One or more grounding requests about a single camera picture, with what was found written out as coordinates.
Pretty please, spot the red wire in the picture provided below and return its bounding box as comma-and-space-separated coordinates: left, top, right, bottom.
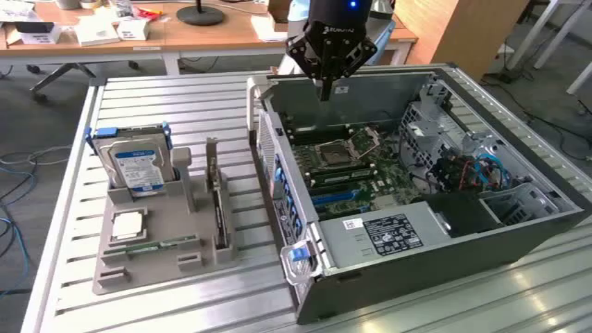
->
459, 157, 477, 191

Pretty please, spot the silver CPU chip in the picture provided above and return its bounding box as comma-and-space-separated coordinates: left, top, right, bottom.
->
112, 213, 145, 241

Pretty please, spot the wooden office desk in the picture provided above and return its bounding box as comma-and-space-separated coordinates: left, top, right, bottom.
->
164, 0, 420, 76
0, 0, 168, 67

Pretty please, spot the white open box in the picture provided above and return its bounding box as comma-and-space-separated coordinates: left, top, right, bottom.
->
73, 15, 123, 47

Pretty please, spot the grey floor cable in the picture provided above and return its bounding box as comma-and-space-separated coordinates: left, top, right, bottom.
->
0, 145, 73, 167

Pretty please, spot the low-profile graphics card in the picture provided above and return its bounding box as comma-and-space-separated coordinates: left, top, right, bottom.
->
204, 137, 231, 251

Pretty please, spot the black and white box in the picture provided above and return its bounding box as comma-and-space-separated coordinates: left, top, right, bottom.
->
13, 21, 64, 45

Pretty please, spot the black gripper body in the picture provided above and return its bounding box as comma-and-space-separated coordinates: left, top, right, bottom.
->
304, 0, 373, 71

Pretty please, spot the hard disk blue carrier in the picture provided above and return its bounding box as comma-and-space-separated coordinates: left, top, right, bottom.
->
84, 121, 173, 198

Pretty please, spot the perforated metal disk bay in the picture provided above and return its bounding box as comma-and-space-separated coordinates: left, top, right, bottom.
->
397, 100, 471, 167

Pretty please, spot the metal socket cover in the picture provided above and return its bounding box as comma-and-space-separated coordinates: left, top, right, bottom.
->
347, 125, 384, 148

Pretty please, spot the blue floor cable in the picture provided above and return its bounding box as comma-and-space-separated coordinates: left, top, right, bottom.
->
0, 166, 37, 298

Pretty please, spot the CPU socket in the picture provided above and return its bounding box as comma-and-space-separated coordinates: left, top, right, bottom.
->
313, 140, 357, 169

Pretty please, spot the black lamp base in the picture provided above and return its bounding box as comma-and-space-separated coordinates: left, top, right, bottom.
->
176, 0, 227, 26

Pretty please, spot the white labelled box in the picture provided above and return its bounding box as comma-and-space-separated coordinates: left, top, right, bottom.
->
115, 19, 152, 42

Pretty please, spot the blue expansion slot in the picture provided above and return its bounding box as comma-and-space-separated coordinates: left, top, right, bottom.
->
312, 189, 363, 206

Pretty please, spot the green motherboard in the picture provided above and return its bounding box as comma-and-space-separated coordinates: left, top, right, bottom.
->
284, 114, 417, 221

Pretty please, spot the grey parts rack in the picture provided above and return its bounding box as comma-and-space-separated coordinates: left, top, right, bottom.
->
92, 146, 243, 296

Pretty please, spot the black open PC case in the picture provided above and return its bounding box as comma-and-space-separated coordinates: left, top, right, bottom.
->
247, 62, 584, 326

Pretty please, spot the black chair base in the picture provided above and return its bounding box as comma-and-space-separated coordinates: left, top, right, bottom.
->
25, 61, 140, 102

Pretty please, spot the blue data wire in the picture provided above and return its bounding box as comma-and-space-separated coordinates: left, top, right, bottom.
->
472, 153, 512, 192

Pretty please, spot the white desk frame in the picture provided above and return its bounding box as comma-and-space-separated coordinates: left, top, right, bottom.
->
505, 0, 592, 95

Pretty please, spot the grey power supply unit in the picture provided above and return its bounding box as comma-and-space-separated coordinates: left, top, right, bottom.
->
317, 202, 452, 270

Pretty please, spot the silver sheet-metal disk bay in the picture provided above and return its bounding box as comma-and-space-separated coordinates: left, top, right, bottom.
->
479, 182, 561, 228

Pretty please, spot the wooden cabinet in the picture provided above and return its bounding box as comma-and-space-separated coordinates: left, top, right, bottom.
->
393, 0, 531, 76

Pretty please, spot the white paper stack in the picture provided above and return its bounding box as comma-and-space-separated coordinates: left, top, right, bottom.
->
251, 15, 291, 43

